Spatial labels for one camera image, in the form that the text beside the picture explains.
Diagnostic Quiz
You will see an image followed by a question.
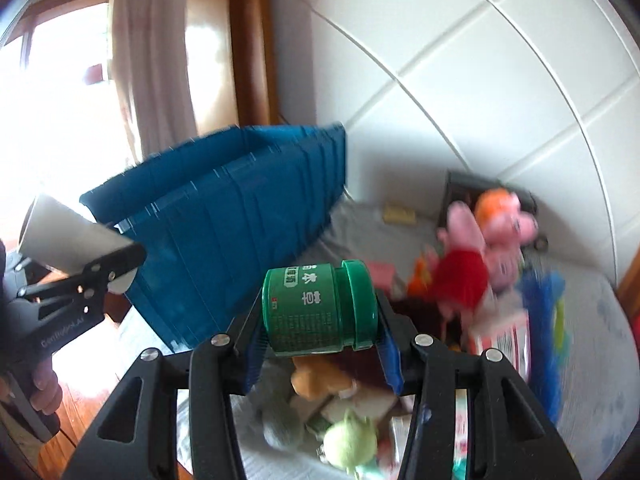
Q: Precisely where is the green blue plush toy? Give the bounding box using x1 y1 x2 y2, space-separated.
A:
552 300 573 366

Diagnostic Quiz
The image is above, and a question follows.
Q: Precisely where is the grey elephant plush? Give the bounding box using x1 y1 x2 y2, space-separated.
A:
262 395 306 451

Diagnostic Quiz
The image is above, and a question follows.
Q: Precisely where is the person's left hand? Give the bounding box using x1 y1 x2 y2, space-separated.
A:
29 359 64 412

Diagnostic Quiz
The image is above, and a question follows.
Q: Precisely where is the blue plastic crate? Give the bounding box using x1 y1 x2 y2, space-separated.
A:
79 122 348 354

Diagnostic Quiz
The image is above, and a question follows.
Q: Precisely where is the pink tissue pack white label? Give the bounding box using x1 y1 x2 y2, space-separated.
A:
470 310 531 381

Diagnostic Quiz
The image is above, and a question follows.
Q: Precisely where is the black box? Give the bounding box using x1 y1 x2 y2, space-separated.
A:
440 170 538 251

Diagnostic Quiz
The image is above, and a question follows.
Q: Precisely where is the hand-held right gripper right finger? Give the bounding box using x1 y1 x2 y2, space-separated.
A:
376 291 584 480

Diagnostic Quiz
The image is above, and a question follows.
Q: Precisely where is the pink pig plush red dress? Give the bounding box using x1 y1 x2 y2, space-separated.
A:
435 200 496 321

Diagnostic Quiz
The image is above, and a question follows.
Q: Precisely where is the light brown bear plush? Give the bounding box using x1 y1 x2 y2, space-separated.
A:
292 355 356 401

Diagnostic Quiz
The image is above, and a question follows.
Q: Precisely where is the window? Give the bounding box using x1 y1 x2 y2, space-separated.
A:
0 0 141 241

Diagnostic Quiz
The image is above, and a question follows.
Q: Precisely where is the flat yellow box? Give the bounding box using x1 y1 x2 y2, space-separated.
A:
385 205 416 225

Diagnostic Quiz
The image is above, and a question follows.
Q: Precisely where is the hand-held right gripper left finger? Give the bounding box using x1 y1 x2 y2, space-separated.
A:
61 309 267 480

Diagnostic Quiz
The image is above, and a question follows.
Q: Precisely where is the green plastic jar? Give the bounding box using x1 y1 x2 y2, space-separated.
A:
261 258 379 357

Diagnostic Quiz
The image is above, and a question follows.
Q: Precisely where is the pale curtain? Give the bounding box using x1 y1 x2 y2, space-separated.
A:
107 0 198 166

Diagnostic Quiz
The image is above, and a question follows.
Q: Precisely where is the white lint roll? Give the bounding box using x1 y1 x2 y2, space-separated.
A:
19 194 138 295

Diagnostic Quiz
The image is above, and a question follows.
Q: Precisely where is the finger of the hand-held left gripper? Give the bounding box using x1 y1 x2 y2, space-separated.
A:
21 244 148 307

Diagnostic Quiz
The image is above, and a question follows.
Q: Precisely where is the yellow orange plush toy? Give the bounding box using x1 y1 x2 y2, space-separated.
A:
407 255 438 296

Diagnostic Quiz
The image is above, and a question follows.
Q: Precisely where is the pale green plush toy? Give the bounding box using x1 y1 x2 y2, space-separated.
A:
322 410 378 471

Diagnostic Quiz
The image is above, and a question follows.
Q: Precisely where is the thin pink tissue pack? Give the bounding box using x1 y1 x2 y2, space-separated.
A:
367 262 396 291

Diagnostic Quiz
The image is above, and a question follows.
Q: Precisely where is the blue feather duster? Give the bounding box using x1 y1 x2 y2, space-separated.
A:
517 270 568 421

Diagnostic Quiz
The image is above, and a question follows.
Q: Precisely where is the white blue-flowered tablecloth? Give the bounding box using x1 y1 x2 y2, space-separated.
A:
117 200 631 480

